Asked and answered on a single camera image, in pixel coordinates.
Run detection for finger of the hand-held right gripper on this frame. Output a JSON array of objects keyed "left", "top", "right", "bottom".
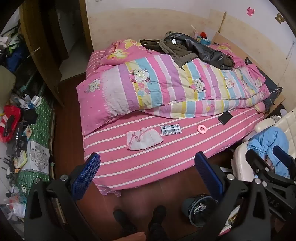
[
  {"left": 245, "top": 150, "right": 278, "bottom": 179},
  {"left": 272, "top": 146, "right": 296, "bottom": 179}
]

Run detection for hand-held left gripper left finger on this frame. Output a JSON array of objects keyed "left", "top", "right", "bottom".
[{"left": 24, "top": 152, "right": 102, "bottom": 241}]

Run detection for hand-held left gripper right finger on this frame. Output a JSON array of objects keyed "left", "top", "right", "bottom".
[{"left": 195, "top": 152, "right": 271, "bottom": 241}]

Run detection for dark blue trash bin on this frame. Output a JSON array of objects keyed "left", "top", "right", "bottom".
[{"left": 181, "top": 193, "right": 221, "bottom": 227}]

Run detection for clear plastic packet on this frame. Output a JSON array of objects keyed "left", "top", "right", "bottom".
[{"left": 160, "top": 124, "right": 182, "bottom": 136}]

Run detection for white cloth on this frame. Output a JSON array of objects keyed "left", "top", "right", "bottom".
[{"left": 125, "top": 128, "right": 164, "bottom": 151}]

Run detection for white padded office chair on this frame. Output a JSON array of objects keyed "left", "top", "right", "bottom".
[{"left": 233, "top": 108, "right": 296, "bottom": 182}]

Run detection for light blue jacket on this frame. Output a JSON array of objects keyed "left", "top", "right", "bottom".
[{"left": 246, "top": 127, "right": 291, "bottom": 178}]

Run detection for bed with pink striped sheet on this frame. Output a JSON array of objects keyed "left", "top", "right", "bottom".
[{"left": 82, "top": 50, "right": 285, "bottom": 197}]

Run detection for black smartphone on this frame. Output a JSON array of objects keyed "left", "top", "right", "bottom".
[{"left": 218, "top": 110, "right": 233, "bottom": 126}]

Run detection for black shoe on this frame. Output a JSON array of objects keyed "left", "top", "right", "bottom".
[
  {"left": 113, "top": 209, "right": 138, "bottom": 235},
  {"left": 148, "top": 205, "right": 167, "bottom": 233}
]

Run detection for green patterned table cloth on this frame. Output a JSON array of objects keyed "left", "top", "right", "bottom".
[{"left": 17, "top": 96, "right": 55, "bottom": 187}]

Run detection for dark blue pillow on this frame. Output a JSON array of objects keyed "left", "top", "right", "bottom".
[{"left": 245, "top": 57, "right": 283, "bottom": 111}]

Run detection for white plastic bag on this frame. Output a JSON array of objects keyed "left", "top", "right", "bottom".
[{"left": 4, "top": 194, "right": 26, "bottom": 222}]

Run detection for red bag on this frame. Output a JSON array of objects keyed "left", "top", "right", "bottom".
[{"left": 0, "top": 105, "right": 23, "bottom": 143}]

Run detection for pink striped cartoon quilt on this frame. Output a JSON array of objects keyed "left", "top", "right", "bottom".
[{"left": 76, "top": 38, "right": 270, "bottom": 137}]

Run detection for wooden wardrobe door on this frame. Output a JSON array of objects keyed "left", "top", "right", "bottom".
[{"left": 19, "top": 0, "right": 93, "bottom": 107}]

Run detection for dark padded jacket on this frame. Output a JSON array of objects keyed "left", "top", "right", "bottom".
[{"left": 139, "top": 31, "right": 236, "bottom": 70}]

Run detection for blue container with red toy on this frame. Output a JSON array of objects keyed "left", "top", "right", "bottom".
[{"left": 193, "top": 25, "right": 211, "bottom": 46}]

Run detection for white charging cable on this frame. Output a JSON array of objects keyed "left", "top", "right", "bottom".
[{"left": 231, "top": 109, "right": 267, "bottom": 119}]

